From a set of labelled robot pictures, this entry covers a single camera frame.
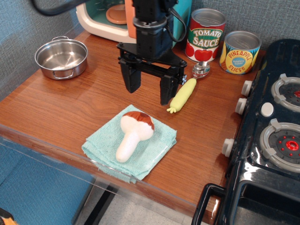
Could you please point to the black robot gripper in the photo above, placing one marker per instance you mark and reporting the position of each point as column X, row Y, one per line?
column 152, row 53

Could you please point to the plush white brown mushroom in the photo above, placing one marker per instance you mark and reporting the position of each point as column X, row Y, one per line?
column 136, row 126

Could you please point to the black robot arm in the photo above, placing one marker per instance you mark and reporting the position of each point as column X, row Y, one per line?
column 152, row 11

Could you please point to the toy microwave teal cream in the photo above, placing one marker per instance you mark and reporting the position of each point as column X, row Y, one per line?
column 115, row 20

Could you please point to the tomato sauce can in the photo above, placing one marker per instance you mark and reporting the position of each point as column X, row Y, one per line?
column 206, row 29

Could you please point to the stainless steel pot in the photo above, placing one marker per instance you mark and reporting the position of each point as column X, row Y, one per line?
column 62, row 58

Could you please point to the pineapple slices can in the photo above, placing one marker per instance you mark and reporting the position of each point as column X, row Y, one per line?
column 239, row 53

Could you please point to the dark toy stove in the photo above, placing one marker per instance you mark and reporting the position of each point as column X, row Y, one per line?
column 263, row 175

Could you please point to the orange plush object corner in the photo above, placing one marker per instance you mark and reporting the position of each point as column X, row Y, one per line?
column 7, row 221

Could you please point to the spoon with yellow-green handle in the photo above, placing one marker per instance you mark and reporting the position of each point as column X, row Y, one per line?
column 200, row 70

